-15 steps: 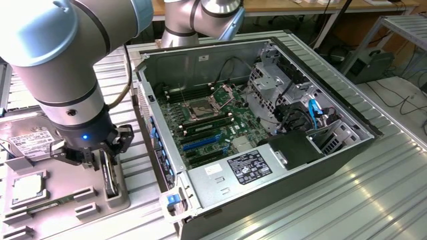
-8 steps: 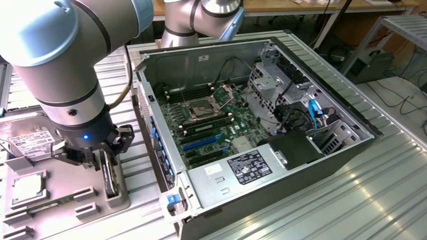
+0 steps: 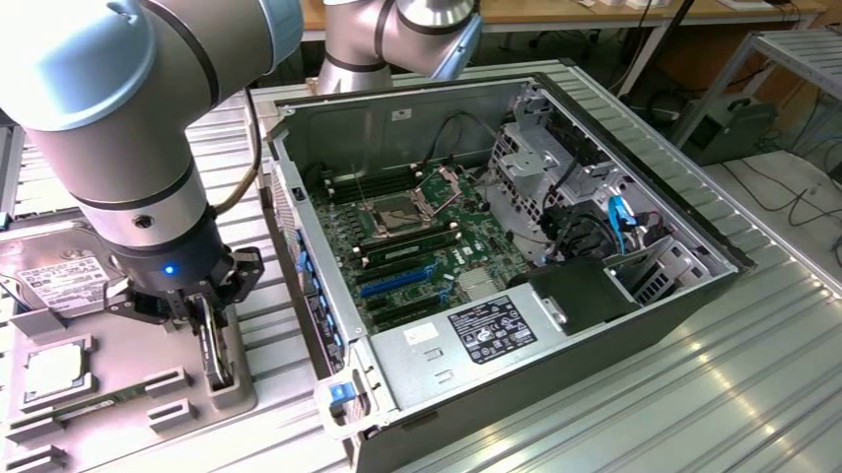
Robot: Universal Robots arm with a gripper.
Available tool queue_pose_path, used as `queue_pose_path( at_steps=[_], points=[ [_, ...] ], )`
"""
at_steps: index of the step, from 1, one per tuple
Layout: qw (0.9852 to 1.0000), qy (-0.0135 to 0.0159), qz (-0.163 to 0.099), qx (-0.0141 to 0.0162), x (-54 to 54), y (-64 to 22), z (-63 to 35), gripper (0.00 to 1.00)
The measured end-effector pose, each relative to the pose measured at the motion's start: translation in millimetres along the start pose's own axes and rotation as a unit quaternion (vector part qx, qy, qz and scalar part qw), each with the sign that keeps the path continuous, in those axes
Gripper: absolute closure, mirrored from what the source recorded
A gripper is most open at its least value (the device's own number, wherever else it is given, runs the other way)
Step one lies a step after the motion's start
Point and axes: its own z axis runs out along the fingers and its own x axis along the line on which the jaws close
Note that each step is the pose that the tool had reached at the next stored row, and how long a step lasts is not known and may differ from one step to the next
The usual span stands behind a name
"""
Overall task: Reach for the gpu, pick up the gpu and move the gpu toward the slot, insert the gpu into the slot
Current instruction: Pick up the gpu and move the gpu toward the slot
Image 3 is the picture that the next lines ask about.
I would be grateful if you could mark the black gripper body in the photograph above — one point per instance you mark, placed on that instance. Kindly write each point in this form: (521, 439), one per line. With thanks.
(171, 256)

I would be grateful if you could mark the green graphics card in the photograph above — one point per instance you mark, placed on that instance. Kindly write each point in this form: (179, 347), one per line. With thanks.
(214, 355)

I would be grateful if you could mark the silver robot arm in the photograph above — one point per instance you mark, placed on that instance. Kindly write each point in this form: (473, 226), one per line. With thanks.
(99, 98)

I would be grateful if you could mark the blue expansion slot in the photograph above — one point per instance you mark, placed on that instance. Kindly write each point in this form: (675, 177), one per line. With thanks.
(395, 283)

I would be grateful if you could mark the black long expansion slot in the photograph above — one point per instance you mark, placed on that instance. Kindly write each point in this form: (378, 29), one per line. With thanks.
(402, 308)
(395, 268)

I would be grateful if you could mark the black RAM slot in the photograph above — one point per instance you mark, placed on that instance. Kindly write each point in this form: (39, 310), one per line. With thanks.
(402, 235)
(371, 179)
(378, 188)
(407, 244)
(375, 183)
(405, 240)

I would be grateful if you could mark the blue card retention clip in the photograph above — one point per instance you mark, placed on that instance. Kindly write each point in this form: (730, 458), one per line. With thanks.
(315, 286)
(337, 344)
(323, 305)
(305, 262)
(330, 325)

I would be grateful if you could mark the grey parts rack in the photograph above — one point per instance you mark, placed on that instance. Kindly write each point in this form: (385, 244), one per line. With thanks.
(119, 355)

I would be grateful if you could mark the silver hard disk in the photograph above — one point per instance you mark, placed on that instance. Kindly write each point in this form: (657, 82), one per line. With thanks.
(59, 286)

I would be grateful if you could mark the silver CPU chip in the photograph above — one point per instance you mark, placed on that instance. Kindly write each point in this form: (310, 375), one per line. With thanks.
(56, 372)

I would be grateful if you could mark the green RAM stick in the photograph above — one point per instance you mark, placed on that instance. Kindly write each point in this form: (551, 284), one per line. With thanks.
(405, 250)
(99, 404)

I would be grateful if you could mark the CPU socket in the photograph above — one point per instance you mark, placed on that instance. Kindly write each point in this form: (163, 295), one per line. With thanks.
(395, 214)

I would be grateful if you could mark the blue case latch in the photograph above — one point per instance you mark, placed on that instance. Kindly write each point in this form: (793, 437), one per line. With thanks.
(339, 394)

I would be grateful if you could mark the silver power supply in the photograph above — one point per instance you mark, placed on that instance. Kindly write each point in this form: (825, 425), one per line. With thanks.
(421, 355)

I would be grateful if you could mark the silver socket cover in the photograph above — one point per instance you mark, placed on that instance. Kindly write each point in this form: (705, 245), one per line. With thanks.
(438, 184)

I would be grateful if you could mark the silver chipset heatsink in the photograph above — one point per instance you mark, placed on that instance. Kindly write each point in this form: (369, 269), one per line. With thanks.
(474, 281)

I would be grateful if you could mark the green motherboard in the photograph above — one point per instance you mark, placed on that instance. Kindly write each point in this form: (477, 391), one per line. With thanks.
(474, 246)

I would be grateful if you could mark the silver disk bay cage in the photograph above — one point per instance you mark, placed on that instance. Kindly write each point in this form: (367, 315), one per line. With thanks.
(526, 162)

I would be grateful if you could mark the grey open PC case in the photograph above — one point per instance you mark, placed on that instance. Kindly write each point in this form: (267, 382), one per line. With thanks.
(690, 320)

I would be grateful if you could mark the wooden desk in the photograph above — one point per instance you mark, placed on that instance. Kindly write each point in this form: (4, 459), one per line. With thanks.
(559, 12)

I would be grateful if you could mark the grey box unit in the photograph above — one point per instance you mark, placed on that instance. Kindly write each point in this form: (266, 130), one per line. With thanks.
(730, 133)

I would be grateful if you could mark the metal slat table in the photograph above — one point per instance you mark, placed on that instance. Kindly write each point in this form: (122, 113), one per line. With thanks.
(809, 49)

